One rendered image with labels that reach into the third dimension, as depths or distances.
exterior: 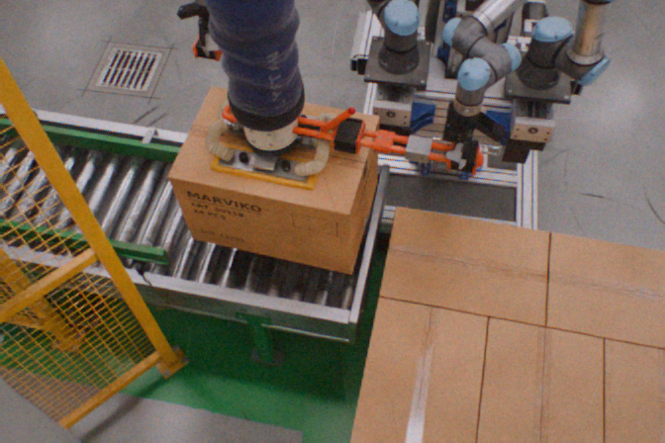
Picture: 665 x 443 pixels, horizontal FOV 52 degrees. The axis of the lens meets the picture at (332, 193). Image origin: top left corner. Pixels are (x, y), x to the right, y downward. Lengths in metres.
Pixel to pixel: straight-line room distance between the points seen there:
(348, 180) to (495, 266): 0.76
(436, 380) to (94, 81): 2.62
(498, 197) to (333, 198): 1.26
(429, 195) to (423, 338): 0.90
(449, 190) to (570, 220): 0.64
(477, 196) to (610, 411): 1.16
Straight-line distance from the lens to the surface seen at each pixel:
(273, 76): 1.87
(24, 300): 2.24
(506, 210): 3.20
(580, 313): 2.64
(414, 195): 3.17
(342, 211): 2.09
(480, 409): 2.43
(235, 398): 3.01
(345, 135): 2.07
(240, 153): 2.19
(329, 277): 2.57
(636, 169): 3.78
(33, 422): 1.97
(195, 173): 2.23
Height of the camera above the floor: 2.84
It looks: 56 degrees down
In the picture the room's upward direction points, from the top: 2 degrees counter-clockwise
